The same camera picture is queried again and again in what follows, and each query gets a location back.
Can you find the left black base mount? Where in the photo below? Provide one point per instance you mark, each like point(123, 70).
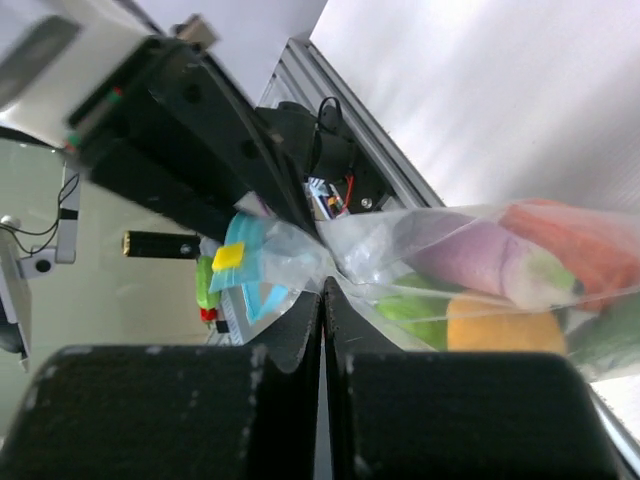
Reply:
point(324, 147)

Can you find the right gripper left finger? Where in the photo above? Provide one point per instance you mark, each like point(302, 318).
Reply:
point(174, 412)

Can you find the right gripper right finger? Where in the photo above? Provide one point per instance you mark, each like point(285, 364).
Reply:
point(433, 415)

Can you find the green toy bell pepper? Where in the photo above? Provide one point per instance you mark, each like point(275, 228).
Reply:
point(607, 346)

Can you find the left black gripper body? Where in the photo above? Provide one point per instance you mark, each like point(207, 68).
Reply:
point(100, 110)

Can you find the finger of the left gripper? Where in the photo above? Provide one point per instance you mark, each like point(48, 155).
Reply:
point(244, 157)

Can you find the yellow toy lemon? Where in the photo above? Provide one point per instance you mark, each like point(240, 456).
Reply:
point(474, 325)

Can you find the purple toy eggplant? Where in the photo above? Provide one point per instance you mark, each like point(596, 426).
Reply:
point(482, 255)

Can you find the light green toy cabbage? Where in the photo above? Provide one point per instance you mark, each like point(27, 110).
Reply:
point(422, 317)

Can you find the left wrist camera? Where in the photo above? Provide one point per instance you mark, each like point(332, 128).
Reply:
point(54, 54)

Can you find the clear zip top bag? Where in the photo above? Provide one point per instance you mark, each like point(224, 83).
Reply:
point(272, 262)

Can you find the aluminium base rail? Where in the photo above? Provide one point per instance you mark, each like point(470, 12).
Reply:
point(384, 178)

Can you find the orange toy pumpkin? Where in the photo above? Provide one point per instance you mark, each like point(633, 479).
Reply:
point(600, 248)

